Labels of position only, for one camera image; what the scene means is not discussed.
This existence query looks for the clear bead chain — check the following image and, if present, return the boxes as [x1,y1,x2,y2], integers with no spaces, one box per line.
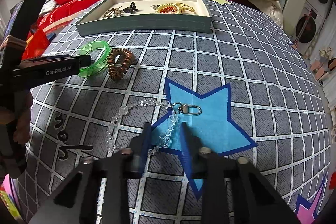
[106,99,202,161]

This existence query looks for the pink slipper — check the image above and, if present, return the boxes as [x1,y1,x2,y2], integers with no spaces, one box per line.
[311,65,328,80]

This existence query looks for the beige rope bracelet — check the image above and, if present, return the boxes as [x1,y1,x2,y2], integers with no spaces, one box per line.
[103,7,122,19]

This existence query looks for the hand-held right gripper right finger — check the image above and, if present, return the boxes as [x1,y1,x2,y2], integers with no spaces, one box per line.
[181,123,301,224]

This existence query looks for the blue checkered tablecloth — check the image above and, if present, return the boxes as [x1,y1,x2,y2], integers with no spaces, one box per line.
[16,0,332,224]

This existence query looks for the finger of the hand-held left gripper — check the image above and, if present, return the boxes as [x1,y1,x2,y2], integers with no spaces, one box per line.
[20,54,91,69]
[12,63,80,81]

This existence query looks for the green translucent bangle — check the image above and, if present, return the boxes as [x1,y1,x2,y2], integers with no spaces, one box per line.
[78,41,111,78]

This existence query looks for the grey-green jewelry tray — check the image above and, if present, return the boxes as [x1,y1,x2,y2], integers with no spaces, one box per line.
[76,0,213,36]

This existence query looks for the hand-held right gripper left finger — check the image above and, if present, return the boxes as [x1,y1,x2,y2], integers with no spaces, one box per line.
[29,122,153,224]

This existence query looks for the person's left hand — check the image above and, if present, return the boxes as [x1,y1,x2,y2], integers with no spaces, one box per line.
[0,91,34,147]

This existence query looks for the grey-white blanket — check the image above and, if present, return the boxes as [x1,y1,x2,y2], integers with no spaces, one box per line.
[39,1,57,16]

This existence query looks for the brown coil hair tie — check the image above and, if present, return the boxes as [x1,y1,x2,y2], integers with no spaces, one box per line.
[107,48,135,82]

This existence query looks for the black hair clip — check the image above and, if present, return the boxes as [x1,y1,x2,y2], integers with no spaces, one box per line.
[122,2,138,14]

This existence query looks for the large yellow coil hair tie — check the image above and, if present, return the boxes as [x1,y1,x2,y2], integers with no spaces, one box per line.
[155,3,184,14]

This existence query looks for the red gift bag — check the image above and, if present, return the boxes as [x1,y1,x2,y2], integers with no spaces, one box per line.
[26,28,51,56]

